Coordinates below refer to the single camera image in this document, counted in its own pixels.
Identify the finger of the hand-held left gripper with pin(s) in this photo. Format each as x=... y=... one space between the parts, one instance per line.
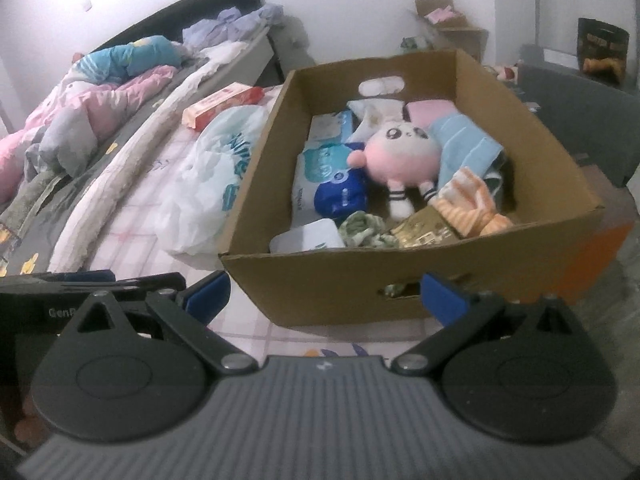
x=150 y=282
x=85 y=276

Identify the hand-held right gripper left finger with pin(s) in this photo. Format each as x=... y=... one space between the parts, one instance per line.
x=205 y=295

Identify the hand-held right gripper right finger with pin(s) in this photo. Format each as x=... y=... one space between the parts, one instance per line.
x=442 y=300

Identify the large cardboard box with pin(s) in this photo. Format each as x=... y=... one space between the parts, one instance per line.
x=310 y=285

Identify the light blue towel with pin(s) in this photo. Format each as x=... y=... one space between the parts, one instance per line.
x=465 y=150

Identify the pink checked bedsheet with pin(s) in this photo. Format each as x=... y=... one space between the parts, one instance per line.
x=135 y=240

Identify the gold and white packet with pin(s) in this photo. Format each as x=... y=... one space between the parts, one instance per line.
x=425 y=232

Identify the orange striped cloth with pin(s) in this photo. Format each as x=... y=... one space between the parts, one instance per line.
x=470 y=210

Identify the olive patterned cloth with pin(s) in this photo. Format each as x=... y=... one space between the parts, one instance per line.
x=25 y=200

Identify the green floral cloth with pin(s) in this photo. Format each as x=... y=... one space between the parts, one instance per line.
x=362 y=227

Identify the white plastic bag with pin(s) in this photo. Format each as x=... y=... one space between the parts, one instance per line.
x=205 y=175

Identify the white fuzzy blanket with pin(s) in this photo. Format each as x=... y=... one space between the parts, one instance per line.
x=125 y=160

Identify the grey sheet with yellow prints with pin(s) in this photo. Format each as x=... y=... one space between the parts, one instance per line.
x=107 y=150

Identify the pink plush toy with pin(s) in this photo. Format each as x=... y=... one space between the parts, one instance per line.
x=400 y=155

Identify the blue and white tissue pack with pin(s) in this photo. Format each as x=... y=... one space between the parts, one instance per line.
x=325 y=175

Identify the pink and grey quilt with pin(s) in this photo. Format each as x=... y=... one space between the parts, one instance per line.
x=100 y=105

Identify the pink cloth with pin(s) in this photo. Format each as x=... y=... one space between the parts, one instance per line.
x=430 y=112

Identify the red tissue pack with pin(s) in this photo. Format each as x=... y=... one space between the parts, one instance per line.
x=220 y=105

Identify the cream patterned cloth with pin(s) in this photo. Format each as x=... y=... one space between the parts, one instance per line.
x=380 y=110

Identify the light blue tissue pack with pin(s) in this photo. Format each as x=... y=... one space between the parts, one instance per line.
x=330 y=130

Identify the white socks pair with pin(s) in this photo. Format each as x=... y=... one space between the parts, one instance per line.
x=381 y=86

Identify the blue plush pillow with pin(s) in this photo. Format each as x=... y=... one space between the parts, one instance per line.
x=130 y=55

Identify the red and white small toy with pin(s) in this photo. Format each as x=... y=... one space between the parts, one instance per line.
x=507 y=72

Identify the small cardboard box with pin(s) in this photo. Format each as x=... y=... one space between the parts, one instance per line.
x=460 y=35

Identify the purple clothes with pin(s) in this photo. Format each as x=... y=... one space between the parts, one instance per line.
x=230 y=25

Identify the dark bed headboard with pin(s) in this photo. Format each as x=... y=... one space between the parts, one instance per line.
x=200 y=2

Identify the dark shopping bag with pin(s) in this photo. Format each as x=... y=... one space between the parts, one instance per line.
x=600 y=40

